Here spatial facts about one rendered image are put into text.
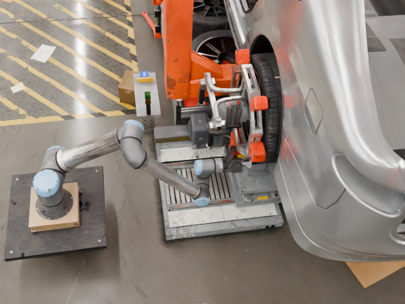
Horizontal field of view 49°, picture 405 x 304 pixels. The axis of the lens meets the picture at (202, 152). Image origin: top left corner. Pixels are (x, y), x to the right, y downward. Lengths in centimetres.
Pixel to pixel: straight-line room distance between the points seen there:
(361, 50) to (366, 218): 66
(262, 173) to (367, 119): 159
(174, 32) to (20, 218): 150
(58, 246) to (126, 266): 49
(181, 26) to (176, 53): 21
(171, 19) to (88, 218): 133
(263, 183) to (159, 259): 89
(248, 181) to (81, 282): 130
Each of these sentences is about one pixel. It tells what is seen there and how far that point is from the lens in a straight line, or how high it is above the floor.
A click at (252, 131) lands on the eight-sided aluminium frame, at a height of 97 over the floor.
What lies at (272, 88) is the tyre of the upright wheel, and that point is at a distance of 247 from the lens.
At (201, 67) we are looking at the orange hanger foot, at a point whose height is 79.
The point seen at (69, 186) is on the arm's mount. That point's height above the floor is 37.
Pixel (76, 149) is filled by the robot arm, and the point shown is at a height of 73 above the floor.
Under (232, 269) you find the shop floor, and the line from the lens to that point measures 312.
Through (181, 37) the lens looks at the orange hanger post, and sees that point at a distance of 283.
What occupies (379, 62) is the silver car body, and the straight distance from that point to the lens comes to 301.
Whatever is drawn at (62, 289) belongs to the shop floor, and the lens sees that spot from 313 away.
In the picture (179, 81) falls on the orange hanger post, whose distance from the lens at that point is 308.
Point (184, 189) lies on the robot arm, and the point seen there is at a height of 63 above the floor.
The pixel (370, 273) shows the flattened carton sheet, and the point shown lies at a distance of 335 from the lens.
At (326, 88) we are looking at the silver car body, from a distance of 187.
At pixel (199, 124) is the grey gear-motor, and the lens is 322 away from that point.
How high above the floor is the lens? 288
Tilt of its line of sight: 54 degrees down
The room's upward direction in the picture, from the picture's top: 5 degrees clockwise
